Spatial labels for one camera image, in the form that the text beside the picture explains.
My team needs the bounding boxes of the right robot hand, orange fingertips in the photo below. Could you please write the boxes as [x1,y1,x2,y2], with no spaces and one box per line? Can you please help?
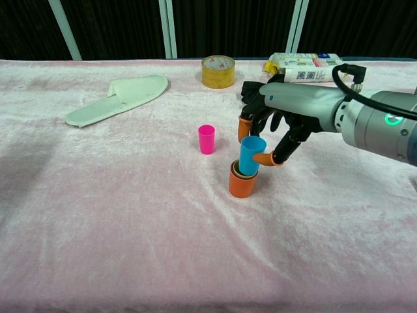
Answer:
[237,81,343,167]

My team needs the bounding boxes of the light blue plastic cup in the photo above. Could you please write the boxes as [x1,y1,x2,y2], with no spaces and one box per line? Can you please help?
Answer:
[239,136,267,177]

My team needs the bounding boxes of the yellow plastic cup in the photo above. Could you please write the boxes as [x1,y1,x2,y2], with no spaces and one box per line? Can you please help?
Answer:
[231,162,259,180]

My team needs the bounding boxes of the pink plastic cup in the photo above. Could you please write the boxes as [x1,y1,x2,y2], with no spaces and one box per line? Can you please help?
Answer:
[197,124,216,155]

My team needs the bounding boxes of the white tissue pack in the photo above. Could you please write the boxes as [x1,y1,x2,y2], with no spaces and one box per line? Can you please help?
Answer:
[263,52,354,84]

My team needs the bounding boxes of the black knotted cloth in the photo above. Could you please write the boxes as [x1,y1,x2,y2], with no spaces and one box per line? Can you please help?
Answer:
[240,74,284,108]

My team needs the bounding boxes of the yellow packing tape roll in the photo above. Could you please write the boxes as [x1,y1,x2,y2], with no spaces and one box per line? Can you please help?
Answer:
[201,55,236,89]

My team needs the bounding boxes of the teal padded table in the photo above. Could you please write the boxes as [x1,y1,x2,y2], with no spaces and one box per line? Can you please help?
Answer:
[340,56,417,63]

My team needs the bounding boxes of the orange plastic cup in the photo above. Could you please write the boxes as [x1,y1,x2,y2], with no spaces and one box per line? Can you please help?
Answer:
[228,159,259,199]

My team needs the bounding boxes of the pink plush table cloth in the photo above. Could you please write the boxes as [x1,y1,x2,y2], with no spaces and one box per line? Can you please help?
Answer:
[0,58,417,313]

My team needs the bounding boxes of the white disposable slipper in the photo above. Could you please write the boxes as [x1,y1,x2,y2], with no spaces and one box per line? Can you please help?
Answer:
[64,74,169,129]

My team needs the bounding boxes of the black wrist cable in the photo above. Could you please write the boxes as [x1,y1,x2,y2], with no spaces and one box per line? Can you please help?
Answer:
[331,63,417,121]

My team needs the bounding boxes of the white partition post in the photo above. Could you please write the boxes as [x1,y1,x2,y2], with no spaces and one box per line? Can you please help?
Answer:
[285,0,309,55]
[48,0,82,61]
[158,0,179,59]

